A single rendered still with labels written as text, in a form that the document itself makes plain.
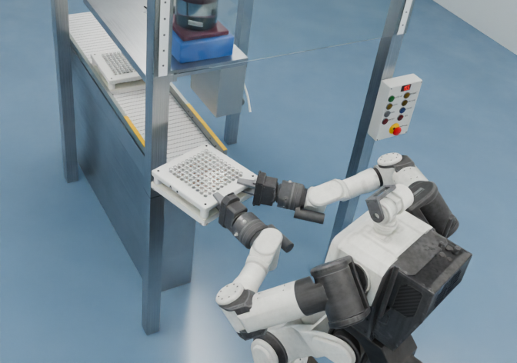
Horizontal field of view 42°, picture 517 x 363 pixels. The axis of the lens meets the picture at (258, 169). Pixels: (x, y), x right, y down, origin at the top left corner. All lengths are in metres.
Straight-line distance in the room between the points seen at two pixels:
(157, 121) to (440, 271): 1.05
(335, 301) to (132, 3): 1.52
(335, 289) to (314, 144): 2.63
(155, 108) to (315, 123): 2.26
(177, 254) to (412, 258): 1.53
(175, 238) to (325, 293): 1.44
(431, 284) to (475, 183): 2.60
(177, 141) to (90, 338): 0.94
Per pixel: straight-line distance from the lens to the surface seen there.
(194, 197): 2.07
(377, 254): 1.70
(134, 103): 2.88
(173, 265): 3.08
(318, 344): 2.05
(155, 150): 2.32
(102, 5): 2.66
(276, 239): 1.91
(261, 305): 1.67
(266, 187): 2.10
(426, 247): 1.76
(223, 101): 2.42
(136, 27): 2.51
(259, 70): 4.85
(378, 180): 2.17
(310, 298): 1.62
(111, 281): 3.22
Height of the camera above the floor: 2.39
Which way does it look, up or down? 38 degrees down
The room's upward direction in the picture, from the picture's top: 8 degrees clockwise
